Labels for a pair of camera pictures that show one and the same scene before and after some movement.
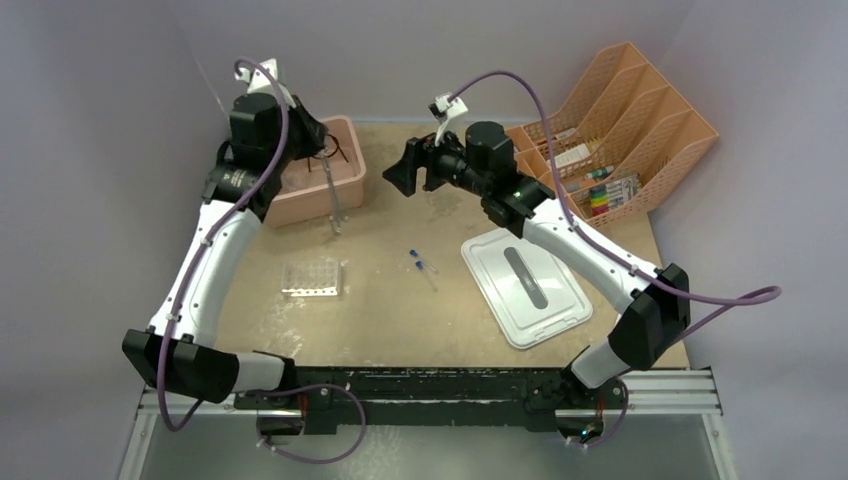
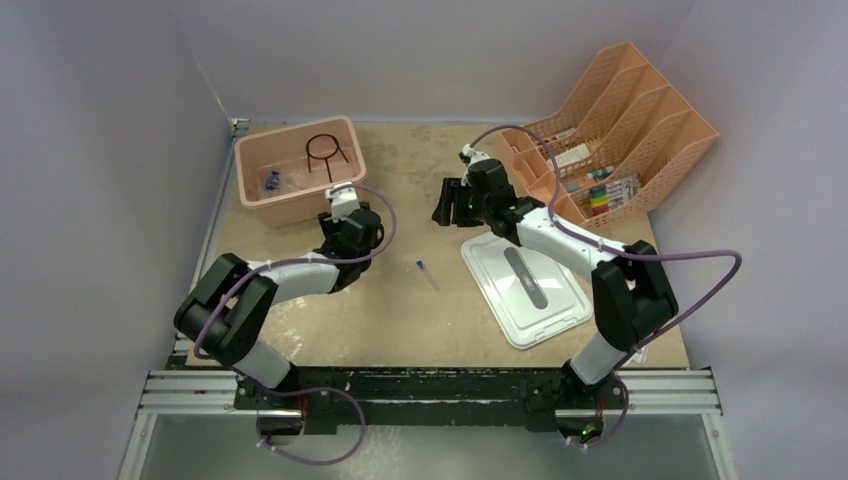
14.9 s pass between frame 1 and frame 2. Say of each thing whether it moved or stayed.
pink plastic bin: stayed
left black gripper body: moved
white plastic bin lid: stayed
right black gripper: moved
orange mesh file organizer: stayed
